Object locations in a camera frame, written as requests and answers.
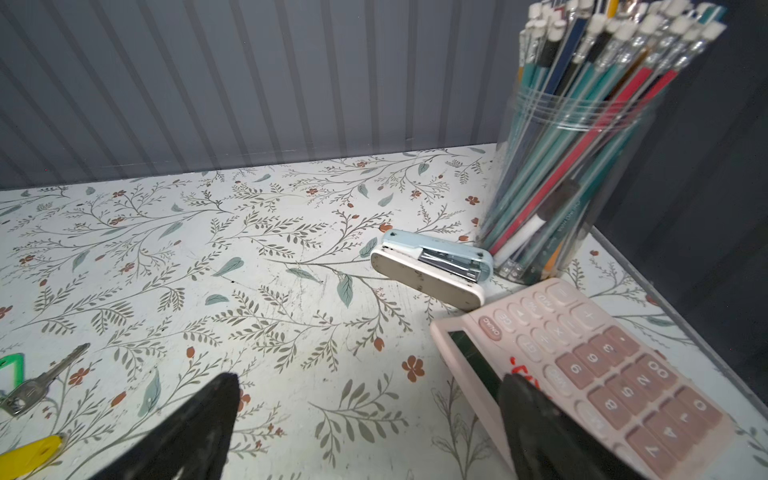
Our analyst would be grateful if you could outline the clear pencil cup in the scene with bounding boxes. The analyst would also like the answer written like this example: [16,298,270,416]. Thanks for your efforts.
[477,1,727,285]

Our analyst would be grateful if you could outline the white blue stapler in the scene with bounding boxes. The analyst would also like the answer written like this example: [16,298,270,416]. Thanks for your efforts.
[370,229,493,312]

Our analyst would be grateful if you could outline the yellow tagged key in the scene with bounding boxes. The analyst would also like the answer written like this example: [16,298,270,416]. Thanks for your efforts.
[0,434,66,480]

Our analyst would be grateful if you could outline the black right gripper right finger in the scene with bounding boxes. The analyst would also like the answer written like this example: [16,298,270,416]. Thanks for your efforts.
[497,374,642,479]

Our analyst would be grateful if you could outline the pink calculator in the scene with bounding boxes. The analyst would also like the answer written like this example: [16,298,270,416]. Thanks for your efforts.
[431,279,735,479]

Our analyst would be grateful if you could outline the green tagged silver key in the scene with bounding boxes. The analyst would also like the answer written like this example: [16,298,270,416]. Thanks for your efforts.
[1,343,90,417]

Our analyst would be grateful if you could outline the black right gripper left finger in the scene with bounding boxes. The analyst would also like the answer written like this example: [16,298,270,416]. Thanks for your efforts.
[93,373,240,479]

